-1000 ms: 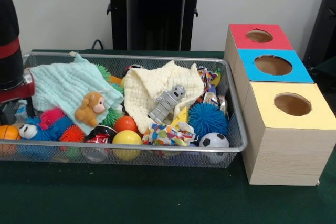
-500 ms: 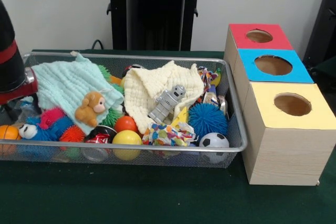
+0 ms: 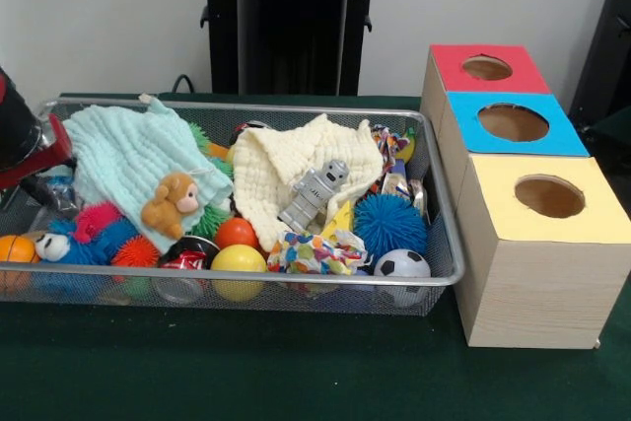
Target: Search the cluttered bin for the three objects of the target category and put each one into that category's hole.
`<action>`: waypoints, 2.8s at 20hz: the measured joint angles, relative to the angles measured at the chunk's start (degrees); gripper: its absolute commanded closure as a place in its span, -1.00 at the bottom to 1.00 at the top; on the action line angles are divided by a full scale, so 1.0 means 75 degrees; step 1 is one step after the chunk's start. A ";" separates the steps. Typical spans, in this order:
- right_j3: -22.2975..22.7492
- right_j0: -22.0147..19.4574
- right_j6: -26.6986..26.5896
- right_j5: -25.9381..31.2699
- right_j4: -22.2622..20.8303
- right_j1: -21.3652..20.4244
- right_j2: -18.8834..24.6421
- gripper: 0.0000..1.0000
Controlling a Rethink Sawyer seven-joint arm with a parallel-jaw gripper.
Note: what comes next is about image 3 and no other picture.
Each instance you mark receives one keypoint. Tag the silver mesh bin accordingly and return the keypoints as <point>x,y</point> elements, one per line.
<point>345,300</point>

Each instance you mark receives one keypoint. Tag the orange ball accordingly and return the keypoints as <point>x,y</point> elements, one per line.
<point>237,233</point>

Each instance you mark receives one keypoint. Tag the cream cloth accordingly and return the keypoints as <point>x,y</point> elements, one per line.
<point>271,164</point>

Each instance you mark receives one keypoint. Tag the blue spiky toy with eyes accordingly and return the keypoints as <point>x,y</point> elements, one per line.
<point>93,248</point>

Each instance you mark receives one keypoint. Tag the small soccer ball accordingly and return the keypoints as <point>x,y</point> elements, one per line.
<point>401,263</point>

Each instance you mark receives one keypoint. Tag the small orange basketball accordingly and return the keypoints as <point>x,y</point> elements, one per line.
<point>17,249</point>

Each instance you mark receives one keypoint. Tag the mint green cloth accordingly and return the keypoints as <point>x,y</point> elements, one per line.
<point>128,150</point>

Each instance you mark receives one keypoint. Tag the wooden box with three holes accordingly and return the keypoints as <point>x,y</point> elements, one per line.
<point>542,293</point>

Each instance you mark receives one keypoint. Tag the yellow ball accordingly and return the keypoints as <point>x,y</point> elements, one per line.
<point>240,260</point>

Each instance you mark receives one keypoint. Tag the clear packet with blue label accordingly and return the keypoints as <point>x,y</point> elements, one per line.
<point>61,196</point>

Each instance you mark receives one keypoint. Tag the black chair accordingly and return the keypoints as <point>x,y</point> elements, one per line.
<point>606,46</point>

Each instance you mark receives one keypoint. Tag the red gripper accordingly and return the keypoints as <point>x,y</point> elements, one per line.
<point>61,150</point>

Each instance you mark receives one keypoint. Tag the blue spiky ball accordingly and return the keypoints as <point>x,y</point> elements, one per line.
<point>391,226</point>

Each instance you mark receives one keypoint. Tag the orange plush bear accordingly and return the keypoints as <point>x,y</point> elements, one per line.
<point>167,206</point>

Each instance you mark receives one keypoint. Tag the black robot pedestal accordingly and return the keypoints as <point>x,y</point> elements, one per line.
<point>296,21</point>

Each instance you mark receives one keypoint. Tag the grey robot toy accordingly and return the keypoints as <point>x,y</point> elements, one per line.
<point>313,194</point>

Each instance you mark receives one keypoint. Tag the dark green tablecloth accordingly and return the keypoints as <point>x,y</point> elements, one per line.
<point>246,376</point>

